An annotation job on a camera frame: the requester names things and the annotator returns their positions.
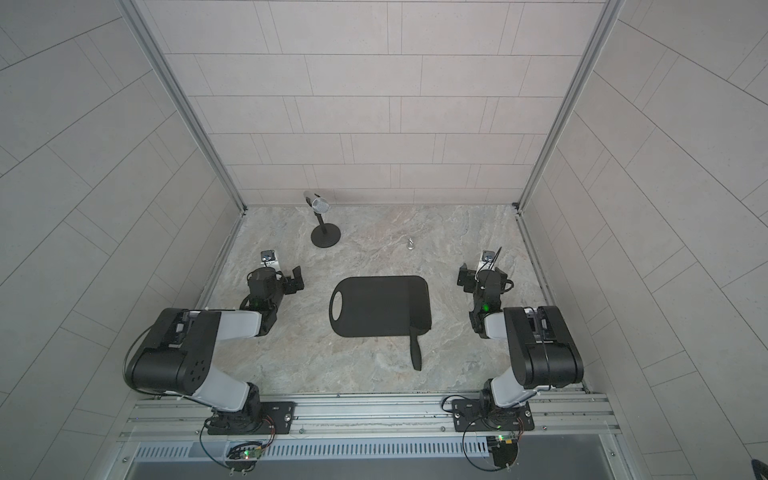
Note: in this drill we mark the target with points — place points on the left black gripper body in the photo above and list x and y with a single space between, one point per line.
291 281

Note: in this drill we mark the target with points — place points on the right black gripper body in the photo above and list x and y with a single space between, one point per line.
470 287

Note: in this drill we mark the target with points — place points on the black knife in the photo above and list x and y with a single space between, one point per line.
415 342

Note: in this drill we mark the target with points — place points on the black cutting board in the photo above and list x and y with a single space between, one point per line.
380 306

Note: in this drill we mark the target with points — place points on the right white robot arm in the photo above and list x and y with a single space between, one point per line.
542 351

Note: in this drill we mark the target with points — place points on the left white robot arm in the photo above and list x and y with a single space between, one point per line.
176 355

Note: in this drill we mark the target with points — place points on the right green circuit board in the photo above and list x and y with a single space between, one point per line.
503 451

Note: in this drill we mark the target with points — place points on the green circuit board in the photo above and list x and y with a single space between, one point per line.
503 451
244 457

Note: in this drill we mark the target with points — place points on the left green circuit board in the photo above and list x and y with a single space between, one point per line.
244 457

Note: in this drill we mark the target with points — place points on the black microphone stand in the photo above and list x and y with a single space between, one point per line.
325 235

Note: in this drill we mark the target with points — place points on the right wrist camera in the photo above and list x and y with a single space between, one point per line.
487 259

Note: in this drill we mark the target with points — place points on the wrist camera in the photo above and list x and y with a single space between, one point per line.
487 259
269 260

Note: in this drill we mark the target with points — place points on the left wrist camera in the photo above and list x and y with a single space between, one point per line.
269 260

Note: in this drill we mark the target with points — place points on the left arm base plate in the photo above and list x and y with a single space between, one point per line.
269 418

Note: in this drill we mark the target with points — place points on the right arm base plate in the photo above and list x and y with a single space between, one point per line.
474 415

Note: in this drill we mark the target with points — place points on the aluminium rail frame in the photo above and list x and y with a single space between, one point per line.
558 412

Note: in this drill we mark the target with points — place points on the right corner aluminium post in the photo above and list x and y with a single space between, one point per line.
597 40

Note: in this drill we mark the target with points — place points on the corner aluminium post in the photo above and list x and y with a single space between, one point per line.
597 40
150 47

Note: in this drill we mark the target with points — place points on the left corner aluminium post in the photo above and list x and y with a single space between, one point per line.
150 47

